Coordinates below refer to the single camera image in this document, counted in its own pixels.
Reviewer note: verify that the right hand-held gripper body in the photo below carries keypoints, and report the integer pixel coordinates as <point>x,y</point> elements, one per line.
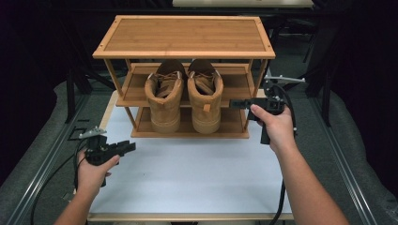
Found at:
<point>273,100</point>

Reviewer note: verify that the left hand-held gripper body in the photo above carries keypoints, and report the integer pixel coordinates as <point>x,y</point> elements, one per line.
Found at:
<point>97,150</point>

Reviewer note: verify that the tan suede boot with tag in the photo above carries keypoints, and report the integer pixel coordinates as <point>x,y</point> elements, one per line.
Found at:
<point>203,120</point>

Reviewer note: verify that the wooden shoe rack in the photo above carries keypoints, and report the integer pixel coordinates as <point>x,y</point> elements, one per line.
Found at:
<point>187,34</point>

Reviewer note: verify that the person's left hand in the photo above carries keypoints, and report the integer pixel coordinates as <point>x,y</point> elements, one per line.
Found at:
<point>92,178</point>

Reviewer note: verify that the person's right hand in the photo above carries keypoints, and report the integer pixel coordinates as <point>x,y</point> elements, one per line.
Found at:
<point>280,131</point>

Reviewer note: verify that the black metal stand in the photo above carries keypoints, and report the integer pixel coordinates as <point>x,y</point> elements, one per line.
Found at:
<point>325,93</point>
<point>70,90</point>

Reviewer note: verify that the aluminium rail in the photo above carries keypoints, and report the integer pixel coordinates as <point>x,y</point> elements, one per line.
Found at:
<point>43,168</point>
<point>344,175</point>

